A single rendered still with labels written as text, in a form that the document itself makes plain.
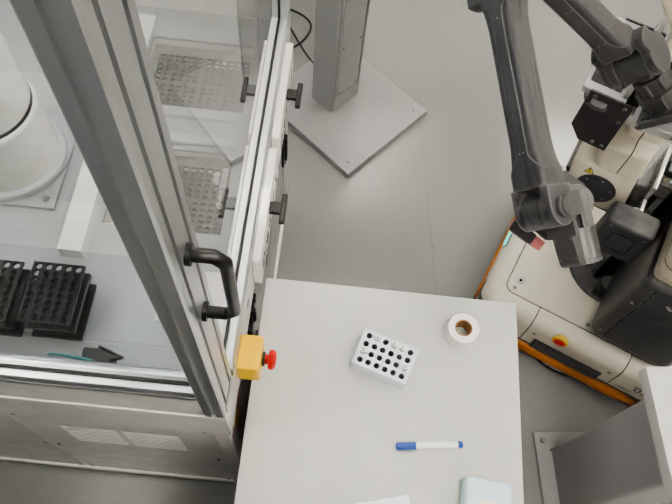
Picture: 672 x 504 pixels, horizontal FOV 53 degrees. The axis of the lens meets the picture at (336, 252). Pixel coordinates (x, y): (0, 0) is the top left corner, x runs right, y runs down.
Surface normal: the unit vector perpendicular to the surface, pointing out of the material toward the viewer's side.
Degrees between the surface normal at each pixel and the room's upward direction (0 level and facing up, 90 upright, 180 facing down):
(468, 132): 1
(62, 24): 90
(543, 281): 0
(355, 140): 3
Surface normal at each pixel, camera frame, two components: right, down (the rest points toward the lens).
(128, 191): -0.08, 0.89
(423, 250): 0.06, -0.45
